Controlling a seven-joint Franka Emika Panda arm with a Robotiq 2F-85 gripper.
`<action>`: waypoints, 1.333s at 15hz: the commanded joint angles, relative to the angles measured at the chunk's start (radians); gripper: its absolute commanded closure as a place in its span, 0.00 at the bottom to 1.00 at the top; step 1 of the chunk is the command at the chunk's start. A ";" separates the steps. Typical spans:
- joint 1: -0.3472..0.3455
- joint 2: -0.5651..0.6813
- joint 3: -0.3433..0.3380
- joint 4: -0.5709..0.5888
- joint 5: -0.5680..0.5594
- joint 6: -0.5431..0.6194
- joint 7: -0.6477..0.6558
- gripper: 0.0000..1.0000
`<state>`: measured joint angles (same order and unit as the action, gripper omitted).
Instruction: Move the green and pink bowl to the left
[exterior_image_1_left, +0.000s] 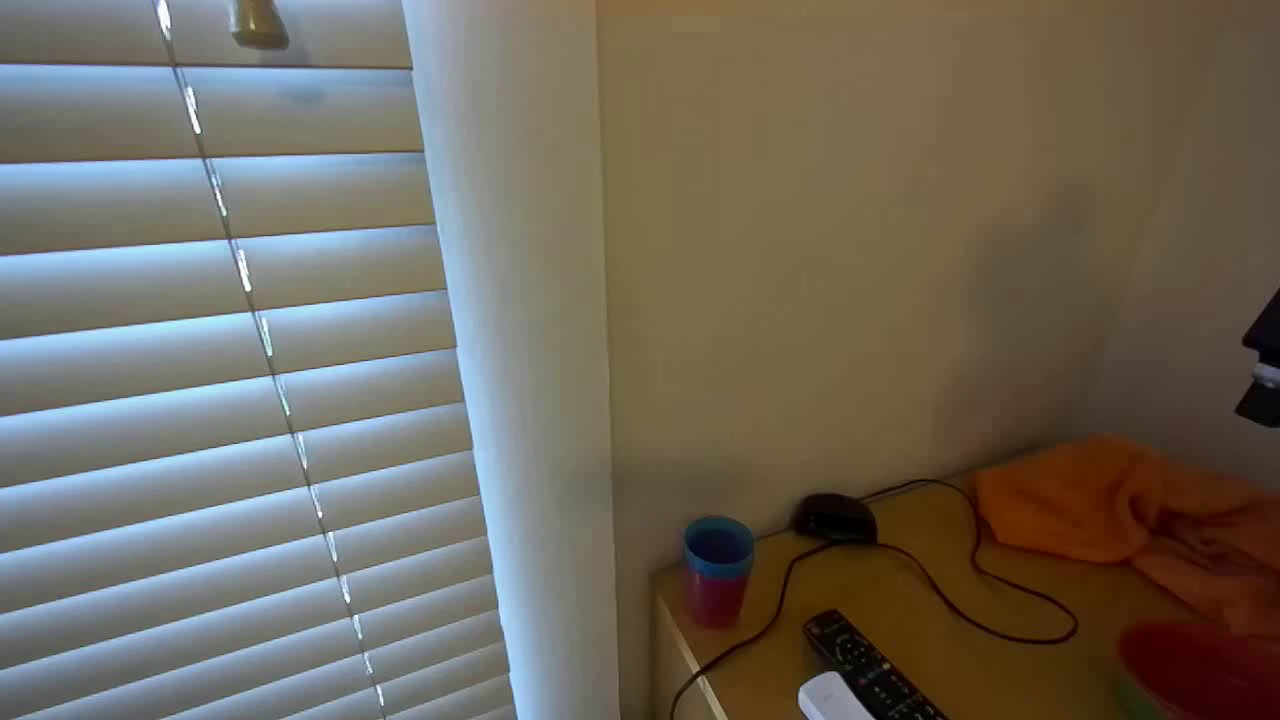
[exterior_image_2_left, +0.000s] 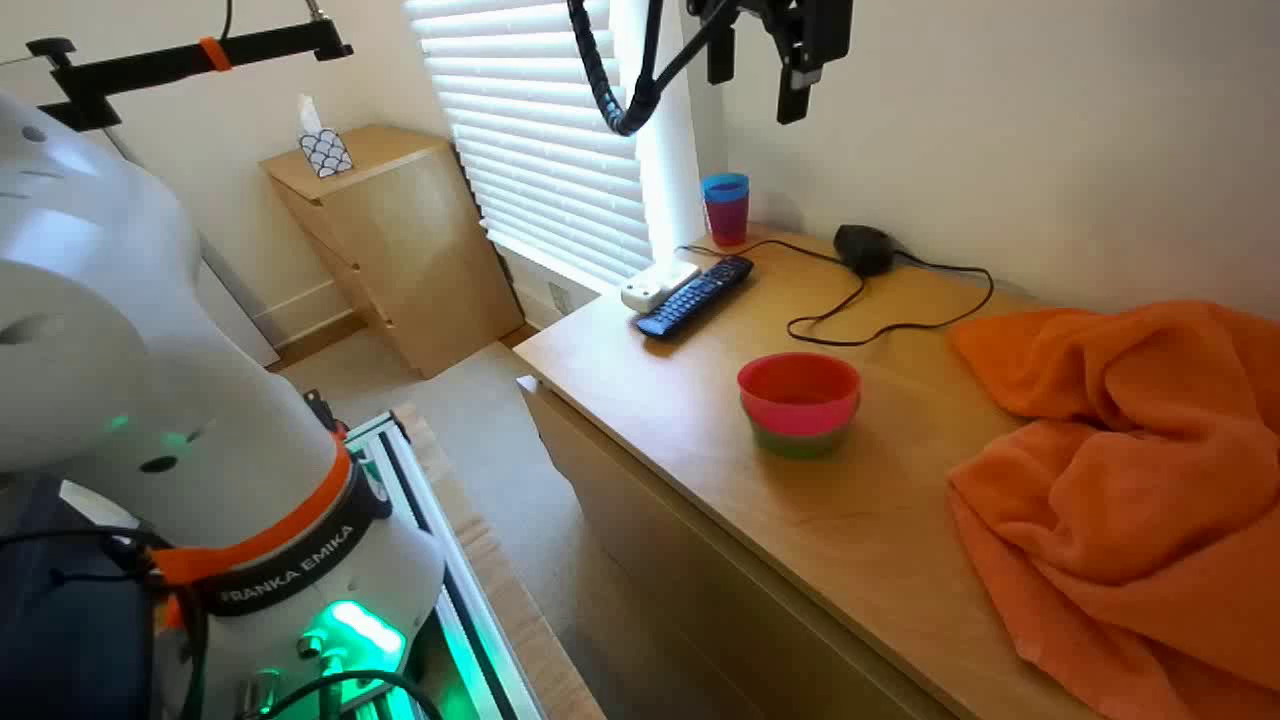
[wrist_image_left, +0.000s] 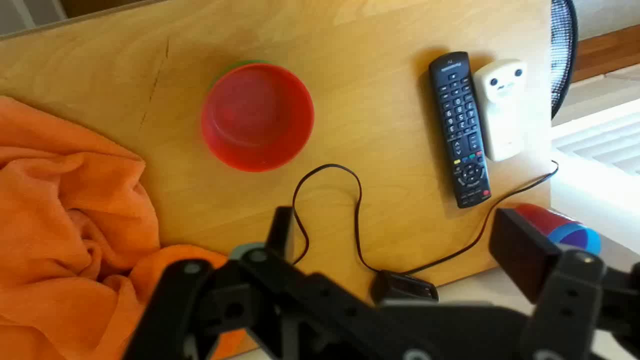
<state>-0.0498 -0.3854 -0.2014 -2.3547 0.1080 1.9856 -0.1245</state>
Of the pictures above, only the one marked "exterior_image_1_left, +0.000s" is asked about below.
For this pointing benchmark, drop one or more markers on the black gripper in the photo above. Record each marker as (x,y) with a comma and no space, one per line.
(1263,402)

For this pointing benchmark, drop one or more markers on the green and pink bowl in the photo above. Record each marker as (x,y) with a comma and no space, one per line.
(1173,668)

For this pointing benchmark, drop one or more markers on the orange towel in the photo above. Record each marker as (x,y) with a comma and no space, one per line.
(1209,541)

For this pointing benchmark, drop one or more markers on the wooden dresser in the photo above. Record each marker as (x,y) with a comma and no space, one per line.
(987,635)

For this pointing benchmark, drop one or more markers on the black computer mouse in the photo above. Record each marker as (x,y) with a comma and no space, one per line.
(834,516)

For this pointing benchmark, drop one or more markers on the black remote control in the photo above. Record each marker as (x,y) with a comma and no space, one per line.
(864,668)

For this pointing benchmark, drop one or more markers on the blue and pink cup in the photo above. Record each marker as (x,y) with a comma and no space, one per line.
(717,556)

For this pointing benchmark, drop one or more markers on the white window blinds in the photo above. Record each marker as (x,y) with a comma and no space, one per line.
(235,442)

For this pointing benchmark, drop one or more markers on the brass blind cord knob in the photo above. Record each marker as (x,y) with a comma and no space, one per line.
(258,25)

